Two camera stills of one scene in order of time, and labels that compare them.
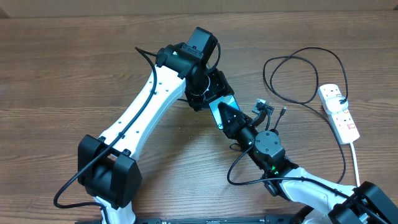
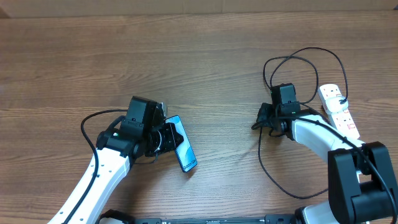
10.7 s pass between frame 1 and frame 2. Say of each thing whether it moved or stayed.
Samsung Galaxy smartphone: moved
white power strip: stayed
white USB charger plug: stayed
